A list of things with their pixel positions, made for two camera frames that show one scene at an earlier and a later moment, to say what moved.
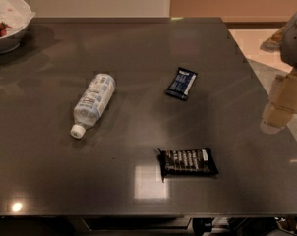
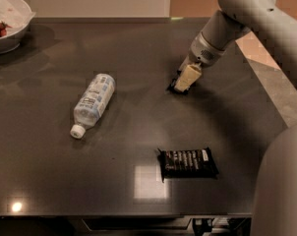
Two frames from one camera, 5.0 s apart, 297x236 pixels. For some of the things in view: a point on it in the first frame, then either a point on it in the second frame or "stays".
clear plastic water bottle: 93,103 stays
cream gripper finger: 287,97 -> 202,51
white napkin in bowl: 11,11 stays
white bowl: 8,43 stays
